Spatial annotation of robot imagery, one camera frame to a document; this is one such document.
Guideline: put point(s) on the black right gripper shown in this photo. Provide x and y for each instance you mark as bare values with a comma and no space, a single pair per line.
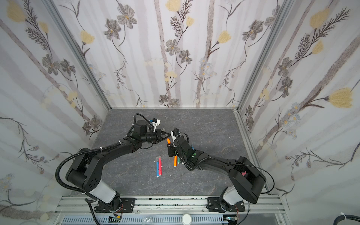
178,143

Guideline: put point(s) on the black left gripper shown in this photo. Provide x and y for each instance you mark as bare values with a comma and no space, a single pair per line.
158,135

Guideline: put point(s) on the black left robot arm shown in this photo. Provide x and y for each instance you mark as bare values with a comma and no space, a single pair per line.
85,172

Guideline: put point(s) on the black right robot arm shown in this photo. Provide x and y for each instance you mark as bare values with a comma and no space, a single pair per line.
245,177

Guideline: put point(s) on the thin blue marker pen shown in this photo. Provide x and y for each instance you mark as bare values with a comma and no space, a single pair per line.
157,167

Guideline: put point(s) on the pink marker pen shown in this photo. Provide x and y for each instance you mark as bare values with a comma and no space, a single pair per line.
159,166

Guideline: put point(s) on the white round knob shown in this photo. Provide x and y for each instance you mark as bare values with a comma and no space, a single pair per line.
186,219

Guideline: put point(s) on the right small circuit board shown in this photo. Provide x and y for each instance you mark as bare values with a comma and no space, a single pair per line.
230,220

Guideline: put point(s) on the small green circuit board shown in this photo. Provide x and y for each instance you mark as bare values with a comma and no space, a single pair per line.
114,219

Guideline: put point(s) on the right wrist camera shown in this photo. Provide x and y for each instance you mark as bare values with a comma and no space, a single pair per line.
173,135

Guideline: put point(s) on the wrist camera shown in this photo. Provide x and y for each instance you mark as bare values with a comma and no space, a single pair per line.
154,123
173,135

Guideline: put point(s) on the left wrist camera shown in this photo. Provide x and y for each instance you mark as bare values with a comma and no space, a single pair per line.
154,123

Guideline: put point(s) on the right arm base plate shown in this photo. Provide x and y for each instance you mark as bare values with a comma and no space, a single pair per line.
229,201

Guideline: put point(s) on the white vented cable duct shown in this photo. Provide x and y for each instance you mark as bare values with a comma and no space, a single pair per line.
202,219

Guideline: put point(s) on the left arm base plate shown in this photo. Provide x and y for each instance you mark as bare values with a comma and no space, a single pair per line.
125,205

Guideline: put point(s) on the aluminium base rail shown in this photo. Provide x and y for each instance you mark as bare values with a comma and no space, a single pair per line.
269,210

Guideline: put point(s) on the aluminium right corner post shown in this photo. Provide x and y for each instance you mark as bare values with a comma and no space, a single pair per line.
270,41

